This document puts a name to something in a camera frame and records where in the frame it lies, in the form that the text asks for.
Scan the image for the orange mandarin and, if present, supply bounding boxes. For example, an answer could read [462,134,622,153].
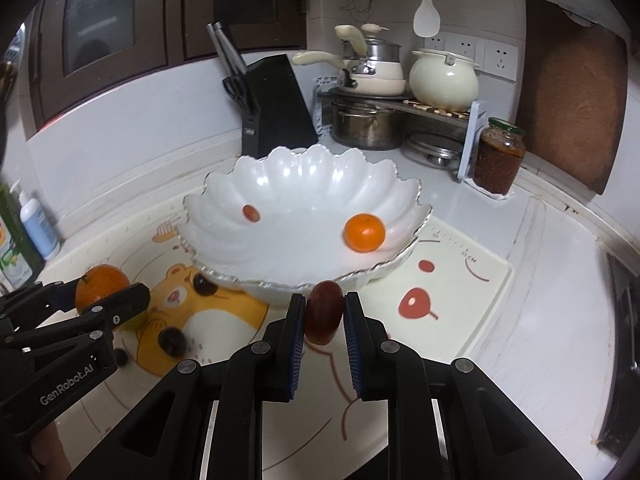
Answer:
[343,213,387,253]
[75,265,132,317]

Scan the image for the green dish soap bottle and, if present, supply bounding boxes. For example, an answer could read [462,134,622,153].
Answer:
[0,182,43,288]

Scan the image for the cream long-handled pan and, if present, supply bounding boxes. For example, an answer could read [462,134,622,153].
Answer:
[291,50,408,97]

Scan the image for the steel handled knife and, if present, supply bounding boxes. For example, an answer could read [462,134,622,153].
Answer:
[206,22,241,78]
[214,21,247,76]

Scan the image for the dark wooden cutting board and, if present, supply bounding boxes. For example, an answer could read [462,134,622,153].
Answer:
[514,0,628,196]

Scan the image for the black gas stove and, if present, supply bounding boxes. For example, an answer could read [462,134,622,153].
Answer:
[597,252,640,456]

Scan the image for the metal corner shelf rack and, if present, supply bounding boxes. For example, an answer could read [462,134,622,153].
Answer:
[316,87,488,183]

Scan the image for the wooden trivet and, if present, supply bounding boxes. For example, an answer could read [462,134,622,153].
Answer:
[402,100,473,120]

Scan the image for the person's left forearm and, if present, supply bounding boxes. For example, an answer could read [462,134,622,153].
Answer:
[27,427,73,480]

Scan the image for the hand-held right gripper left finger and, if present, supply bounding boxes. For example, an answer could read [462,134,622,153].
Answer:
[82,294,307,480]

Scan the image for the dark purple grape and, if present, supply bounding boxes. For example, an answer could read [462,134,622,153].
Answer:
[158,327,188,356]
[192,272,218,297]

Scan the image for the white scalloped bowl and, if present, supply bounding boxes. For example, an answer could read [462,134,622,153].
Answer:
[176,144,433,306]

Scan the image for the bear printed silicone mat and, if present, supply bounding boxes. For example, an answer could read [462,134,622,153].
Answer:
[37,200,515,480]

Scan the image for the black kitchen scissors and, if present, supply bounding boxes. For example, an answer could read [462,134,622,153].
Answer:
[221,74,260,116]

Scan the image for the cream ceramic casserole pot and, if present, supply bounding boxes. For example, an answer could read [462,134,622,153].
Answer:
[409,49,482,112]

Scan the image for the steel pot lid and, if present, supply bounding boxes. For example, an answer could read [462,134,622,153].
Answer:
[404,131,463,167]

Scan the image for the small cream milk pan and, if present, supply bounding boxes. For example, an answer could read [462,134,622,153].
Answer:
[334,23,391,55]

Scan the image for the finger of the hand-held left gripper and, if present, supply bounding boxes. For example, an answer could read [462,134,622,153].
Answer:
[0,283,152,361]
[0,280,83,331]

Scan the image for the white pump bottle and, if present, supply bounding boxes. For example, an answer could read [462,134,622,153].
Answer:
[11,180,62,261]

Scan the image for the large steel stockpot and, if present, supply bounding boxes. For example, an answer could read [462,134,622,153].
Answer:
[331,100,398,152]

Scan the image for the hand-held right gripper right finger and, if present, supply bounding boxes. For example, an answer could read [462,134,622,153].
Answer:
[343,292,566,480]

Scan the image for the black knife block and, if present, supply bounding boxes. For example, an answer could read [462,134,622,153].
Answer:
[241,54,319,159]

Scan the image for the white rice paddle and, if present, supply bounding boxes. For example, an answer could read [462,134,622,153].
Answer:
[413,0,442,38]

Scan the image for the glass jar of chili sauce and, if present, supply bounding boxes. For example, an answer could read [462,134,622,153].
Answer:
[473,117,527,196]

